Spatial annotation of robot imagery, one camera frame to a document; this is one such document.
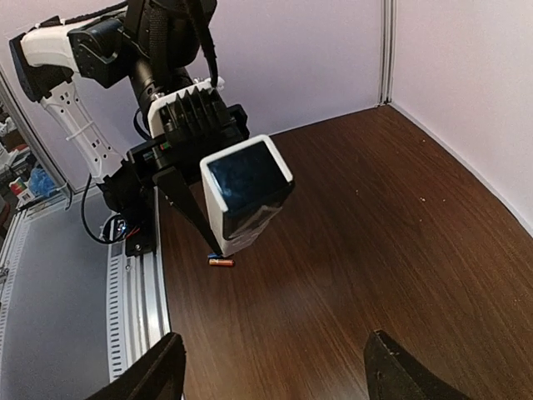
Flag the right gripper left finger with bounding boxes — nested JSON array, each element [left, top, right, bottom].
[[88, 332, 186, 400]]

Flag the right aluminium frame post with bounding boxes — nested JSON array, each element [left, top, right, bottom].
[[378, 0, 397, 105]]

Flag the orange battery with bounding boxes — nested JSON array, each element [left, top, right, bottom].
[[208, 258, 235, 268]]

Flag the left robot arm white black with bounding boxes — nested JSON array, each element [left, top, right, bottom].
[[9, 1, 250, 255]]

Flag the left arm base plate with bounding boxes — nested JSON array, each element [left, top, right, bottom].
[[98, 189, 157, 257]]

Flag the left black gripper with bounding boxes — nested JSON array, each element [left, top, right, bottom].
[[127, 104, 250, 255]]

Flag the white remote control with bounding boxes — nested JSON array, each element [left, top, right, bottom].
[[200, 135, 295, 258]]

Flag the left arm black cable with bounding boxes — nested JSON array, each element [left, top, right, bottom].
[[78, 172, 126, 247]]

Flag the front aluminium rail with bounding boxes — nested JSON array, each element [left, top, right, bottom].
[[1, 195, 170, 399]]

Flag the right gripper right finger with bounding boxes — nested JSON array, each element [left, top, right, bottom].
[[364, 330, 468, 400]]

